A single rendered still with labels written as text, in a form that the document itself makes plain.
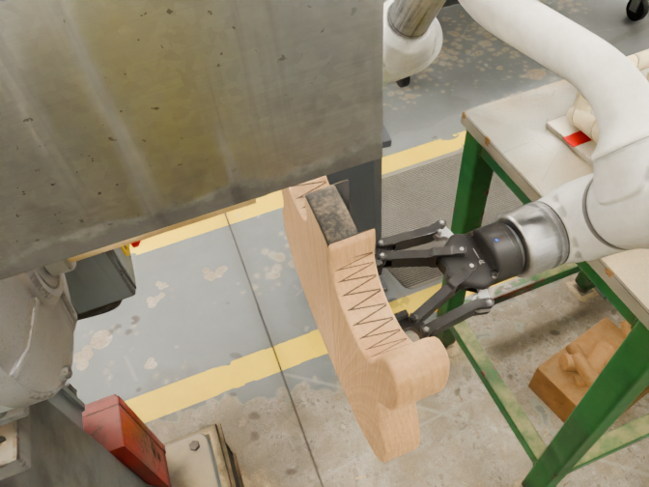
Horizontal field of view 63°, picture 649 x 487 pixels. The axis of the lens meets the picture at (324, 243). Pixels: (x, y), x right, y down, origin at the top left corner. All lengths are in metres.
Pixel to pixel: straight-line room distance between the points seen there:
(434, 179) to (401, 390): 1.96
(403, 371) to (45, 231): 0.25
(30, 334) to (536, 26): 0.62
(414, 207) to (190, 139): 1.95
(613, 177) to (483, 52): 2.55
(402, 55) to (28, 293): 1.06
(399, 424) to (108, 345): 1.58
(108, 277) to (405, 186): 1.62
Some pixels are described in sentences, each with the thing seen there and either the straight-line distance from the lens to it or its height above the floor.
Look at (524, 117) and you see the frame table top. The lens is 1.15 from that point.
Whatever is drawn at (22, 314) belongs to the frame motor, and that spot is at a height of 1.26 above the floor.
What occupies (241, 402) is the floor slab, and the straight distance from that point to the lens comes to 1.80.
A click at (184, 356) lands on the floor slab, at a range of 1.93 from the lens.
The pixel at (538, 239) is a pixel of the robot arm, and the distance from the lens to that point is 0.70.
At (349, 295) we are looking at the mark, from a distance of 0.51.
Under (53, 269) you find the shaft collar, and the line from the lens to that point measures 0.54.
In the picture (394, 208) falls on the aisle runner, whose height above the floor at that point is 0.00.
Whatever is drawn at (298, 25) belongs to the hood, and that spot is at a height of 1.49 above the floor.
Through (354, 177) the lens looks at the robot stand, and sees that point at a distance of 1.49.
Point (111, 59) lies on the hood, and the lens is 0.26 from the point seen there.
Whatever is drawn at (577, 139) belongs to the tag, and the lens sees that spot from 1.10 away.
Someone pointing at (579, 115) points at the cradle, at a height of 0.97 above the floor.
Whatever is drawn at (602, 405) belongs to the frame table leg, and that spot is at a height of 0.65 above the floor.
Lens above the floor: 1.61
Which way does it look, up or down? 50 degrees down
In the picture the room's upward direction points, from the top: 7 degrees counter-clockwise
